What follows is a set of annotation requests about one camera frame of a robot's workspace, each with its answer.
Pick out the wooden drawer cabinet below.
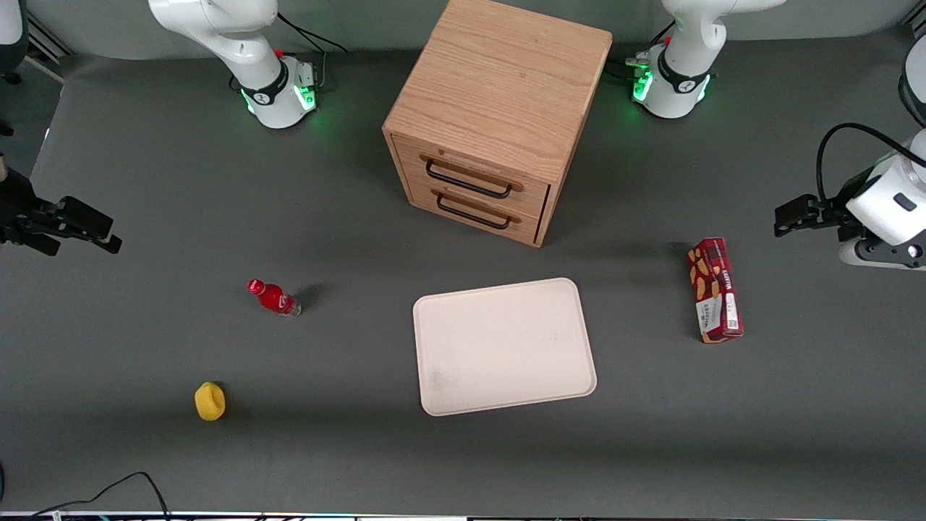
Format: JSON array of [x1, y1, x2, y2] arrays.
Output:
[[382, 0, 614, 249]]

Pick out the black base cable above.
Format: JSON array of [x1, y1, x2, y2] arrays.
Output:
[[606, 22, 678, 82], [275, 11, 349, 55]]

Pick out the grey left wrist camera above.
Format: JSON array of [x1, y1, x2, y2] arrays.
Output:
[[838, 237, 926, 271]]

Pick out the yellow sponge ball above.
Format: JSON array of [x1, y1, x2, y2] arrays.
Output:
[[194, 381, 226, 423]]

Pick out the aluminium frame profile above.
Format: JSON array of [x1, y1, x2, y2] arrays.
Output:
[[25, 13, 75, 85]]

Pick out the beige plastic tray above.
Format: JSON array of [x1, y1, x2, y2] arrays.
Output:
[[412, 277, 598, 418]]

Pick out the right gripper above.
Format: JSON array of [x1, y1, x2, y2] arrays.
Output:
[[0, 165, 124, 258]]

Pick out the black left base cable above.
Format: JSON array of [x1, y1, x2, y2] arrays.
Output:
[[606, 22, 678, 82]]

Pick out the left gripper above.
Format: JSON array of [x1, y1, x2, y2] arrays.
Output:
[[774, 153, 926, 248]]

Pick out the black right base cable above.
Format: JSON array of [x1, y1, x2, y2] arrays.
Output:
[[275, 11, 349, 55]]

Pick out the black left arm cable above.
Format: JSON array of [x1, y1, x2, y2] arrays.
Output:
[[816, 122, 914, 205]]

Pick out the red soda bottle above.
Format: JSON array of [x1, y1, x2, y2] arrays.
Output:
[[247, 279, 302, 318]]

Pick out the wooden drawer front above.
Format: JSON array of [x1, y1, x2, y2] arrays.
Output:
[[391, 133, 552, 219], [407, 181, 545, 244]]

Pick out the black cable at table edge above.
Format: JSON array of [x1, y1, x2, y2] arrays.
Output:
[[29, 471, 171, 521]]

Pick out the red cookie box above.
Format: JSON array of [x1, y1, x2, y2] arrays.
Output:
[[687, 237, 745, 344]]

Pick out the black metal drawer handle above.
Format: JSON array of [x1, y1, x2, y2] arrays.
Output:
[[425, 158, 515, 200], [436, 192, 512, 232]]

